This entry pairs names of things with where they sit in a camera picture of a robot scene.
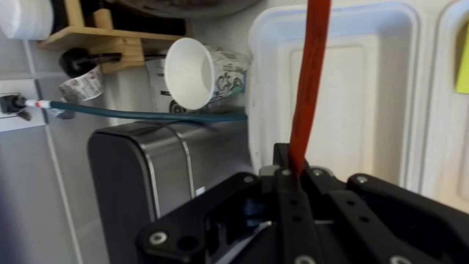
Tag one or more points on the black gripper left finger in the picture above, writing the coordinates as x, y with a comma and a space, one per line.
265, 215

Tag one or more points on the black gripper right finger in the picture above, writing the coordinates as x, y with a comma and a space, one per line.
382, 223

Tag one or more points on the orange strip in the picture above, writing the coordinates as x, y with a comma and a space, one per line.
309, 78

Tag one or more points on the white foam clamshell container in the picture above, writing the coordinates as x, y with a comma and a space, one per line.
387, 103

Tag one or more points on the patterned paper cup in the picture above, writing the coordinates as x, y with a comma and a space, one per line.
198, 75

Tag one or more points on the yellow sticky note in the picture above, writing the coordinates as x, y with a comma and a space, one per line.
461, 61

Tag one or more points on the wooden shelf rack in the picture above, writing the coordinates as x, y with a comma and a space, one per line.
107, 34

